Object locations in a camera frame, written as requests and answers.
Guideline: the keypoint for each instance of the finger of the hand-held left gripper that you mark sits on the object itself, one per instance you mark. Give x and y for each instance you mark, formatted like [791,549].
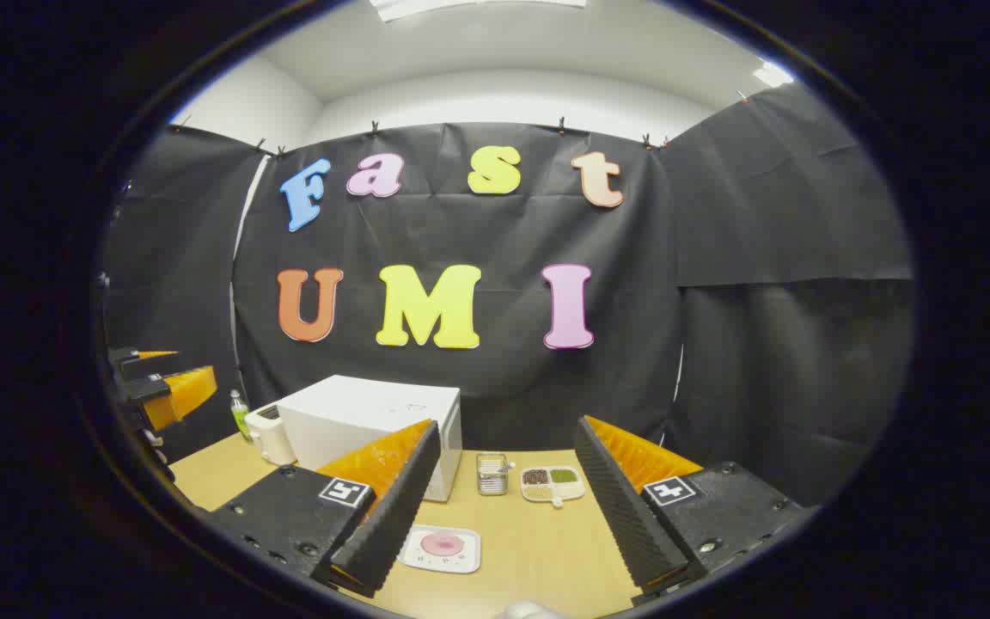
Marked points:
[124,361]
[147,389]

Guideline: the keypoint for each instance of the ceiling light panel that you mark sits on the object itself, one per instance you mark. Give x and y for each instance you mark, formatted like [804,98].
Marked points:
[773,74]
[478,7]

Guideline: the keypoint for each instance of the black backdrop cloth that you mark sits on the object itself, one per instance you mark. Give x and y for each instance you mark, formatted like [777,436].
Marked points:
[504,232]

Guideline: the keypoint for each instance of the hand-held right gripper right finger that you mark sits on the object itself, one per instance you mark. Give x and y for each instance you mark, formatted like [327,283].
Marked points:
[624,516]

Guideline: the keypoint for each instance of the white divided dish with beans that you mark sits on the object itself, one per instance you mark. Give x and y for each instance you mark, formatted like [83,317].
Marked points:
[553,492]

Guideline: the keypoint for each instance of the white toaster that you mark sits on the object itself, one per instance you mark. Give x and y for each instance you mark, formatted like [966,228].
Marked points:
[270,434]

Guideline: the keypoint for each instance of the green label drink bottle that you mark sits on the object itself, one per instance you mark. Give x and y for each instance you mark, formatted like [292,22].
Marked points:
[241,421]

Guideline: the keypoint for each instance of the white square plate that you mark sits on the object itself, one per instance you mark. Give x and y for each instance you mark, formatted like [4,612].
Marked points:
[466,555]

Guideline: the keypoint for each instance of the pink round food slice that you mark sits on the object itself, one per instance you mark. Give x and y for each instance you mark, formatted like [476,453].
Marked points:
[442,543]

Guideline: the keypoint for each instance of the white microwave oven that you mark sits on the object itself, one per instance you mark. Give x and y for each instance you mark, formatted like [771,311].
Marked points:
[357,413]

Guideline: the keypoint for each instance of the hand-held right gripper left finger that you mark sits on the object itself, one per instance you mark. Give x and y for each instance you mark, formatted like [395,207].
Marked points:
[392,516]

